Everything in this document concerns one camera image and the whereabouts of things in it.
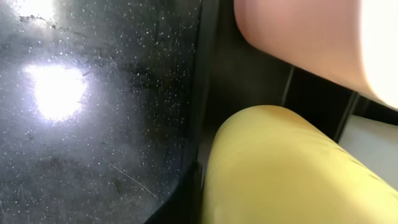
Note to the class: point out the black tray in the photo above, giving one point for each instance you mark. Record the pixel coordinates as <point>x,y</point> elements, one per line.
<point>248,81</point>

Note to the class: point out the pink cup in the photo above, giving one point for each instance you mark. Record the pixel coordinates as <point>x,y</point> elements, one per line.
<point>311,37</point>

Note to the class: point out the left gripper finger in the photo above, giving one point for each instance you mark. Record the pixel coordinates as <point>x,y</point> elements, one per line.
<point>186,199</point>

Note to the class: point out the yellow cup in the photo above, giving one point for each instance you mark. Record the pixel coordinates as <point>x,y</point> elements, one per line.
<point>280,171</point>

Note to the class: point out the white cup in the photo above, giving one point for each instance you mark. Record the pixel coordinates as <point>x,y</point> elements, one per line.
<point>373,149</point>

